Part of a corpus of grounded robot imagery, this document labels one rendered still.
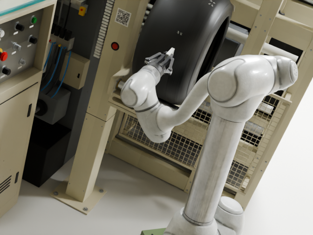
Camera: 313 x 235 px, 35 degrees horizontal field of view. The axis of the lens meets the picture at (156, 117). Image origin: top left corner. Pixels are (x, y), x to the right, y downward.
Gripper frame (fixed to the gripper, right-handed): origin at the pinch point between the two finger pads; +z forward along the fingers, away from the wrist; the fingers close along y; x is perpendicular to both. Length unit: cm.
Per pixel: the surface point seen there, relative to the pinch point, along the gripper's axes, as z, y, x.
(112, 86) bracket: 8.3, 25.6, 35.8
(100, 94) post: 18, 35, 52
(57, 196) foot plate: 2, 43, 125
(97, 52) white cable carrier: 22, 43, 30
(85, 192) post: 8, 28, 118
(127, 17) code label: 24.1, 31.7, 5.0
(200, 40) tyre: 9.7, -9.5, -6.7
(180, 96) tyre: 6.4, -9.2, 22.7
